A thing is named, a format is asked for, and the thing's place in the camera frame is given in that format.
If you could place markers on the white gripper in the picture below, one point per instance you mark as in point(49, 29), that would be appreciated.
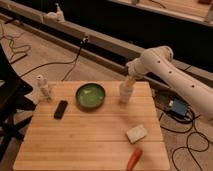
point(135, 71)

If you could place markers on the white plastic bottle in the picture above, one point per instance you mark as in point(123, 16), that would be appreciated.
point(44, 88)

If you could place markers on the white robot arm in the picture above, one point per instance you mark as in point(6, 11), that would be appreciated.
point(157, 60)

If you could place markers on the translucent plastic cup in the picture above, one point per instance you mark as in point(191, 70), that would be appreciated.
point(125, 92)

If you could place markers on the green bowl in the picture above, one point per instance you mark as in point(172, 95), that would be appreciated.
point(90, 95)

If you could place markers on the white sponge block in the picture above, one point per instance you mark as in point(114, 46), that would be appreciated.
point(136, 133)

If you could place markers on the blue power box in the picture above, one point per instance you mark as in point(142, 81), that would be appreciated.
point(178, 108)

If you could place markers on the wooden cutting board table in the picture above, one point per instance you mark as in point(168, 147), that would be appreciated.
point(92, 140)

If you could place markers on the black rectangular remote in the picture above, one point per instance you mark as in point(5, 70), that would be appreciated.
point(58, 114)

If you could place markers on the orange carrot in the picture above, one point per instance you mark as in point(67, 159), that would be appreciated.
point(134, 159)

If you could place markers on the white object on ledge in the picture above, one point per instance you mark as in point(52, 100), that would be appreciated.
point(58, 15)

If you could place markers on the black chair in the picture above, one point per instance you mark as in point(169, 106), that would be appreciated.
point(12, 98)

